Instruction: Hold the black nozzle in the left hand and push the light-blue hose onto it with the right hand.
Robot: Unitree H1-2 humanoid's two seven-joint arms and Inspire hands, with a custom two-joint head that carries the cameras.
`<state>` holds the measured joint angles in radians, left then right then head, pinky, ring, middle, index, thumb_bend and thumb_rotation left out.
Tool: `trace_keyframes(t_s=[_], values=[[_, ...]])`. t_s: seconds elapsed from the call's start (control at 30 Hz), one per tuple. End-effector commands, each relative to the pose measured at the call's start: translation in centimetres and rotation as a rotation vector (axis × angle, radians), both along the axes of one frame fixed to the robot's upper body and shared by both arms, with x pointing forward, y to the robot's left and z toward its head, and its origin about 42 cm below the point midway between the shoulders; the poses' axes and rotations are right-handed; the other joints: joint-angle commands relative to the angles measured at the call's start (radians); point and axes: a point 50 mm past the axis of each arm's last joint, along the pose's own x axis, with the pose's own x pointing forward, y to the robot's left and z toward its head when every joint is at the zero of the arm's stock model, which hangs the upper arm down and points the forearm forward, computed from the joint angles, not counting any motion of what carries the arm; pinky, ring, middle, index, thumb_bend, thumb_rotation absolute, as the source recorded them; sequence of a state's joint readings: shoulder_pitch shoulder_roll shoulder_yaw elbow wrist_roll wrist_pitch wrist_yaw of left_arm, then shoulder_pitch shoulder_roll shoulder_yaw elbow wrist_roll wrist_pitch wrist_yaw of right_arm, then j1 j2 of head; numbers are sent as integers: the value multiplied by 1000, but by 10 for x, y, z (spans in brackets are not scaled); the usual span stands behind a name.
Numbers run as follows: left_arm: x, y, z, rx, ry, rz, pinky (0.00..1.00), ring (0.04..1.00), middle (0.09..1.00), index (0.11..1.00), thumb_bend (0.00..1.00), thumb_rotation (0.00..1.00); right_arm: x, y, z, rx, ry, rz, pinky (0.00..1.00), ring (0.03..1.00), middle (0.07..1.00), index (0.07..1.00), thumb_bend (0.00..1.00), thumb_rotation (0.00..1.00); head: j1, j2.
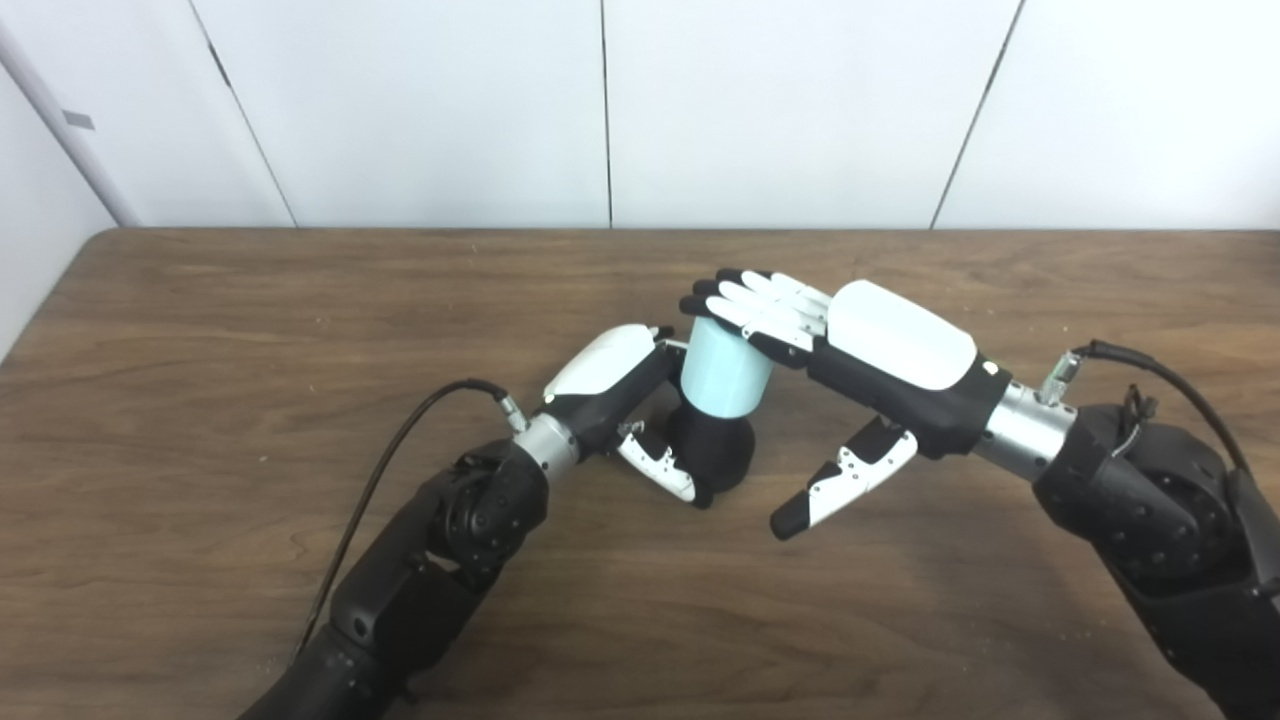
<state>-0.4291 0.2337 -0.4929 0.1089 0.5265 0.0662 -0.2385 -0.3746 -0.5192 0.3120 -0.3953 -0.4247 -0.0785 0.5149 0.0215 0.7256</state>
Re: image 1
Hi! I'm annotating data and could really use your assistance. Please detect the black nozzle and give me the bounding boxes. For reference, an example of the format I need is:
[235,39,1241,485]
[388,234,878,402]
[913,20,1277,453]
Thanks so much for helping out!
[665,400,757,496]

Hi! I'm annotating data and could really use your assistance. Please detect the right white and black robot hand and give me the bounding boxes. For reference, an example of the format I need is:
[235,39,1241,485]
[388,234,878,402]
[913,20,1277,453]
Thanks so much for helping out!
[679,267,1013,542]

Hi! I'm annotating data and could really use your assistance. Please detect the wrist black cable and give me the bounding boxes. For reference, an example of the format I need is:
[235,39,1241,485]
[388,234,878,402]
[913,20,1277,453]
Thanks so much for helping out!
[1038,340,1251,476]
[290,379,529,666]

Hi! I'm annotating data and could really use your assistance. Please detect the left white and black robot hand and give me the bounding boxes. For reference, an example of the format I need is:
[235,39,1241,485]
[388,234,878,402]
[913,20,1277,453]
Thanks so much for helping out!
[540,322,716,509]

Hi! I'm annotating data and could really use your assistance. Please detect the light-blue hose piece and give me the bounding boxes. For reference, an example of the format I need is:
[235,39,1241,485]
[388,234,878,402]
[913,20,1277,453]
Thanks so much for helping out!
[680,316,775,419]

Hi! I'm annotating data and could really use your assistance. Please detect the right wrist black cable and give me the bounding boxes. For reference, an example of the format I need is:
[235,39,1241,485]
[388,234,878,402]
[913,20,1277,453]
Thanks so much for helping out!
[1038,340,1251,476]

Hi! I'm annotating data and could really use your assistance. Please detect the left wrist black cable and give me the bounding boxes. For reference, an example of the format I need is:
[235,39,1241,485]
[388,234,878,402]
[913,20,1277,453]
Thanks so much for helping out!
[290,379,529,666]

